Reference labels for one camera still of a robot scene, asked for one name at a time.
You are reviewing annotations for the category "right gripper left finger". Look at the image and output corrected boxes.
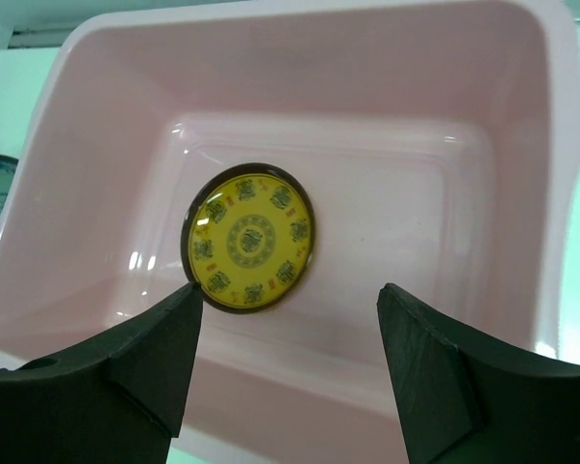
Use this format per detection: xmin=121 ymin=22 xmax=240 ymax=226
xmin=0 ymin=284 xmax=203 ymax=463

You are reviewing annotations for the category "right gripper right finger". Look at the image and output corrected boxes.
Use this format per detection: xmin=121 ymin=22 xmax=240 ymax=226
xmin=377 ymin=283 xmax=580 ymax=463

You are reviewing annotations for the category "yellow patterned plate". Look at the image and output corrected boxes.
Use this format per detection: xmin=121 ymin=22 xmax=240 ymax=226
xmin=180 ymin=162 xmax=317 ymax=314

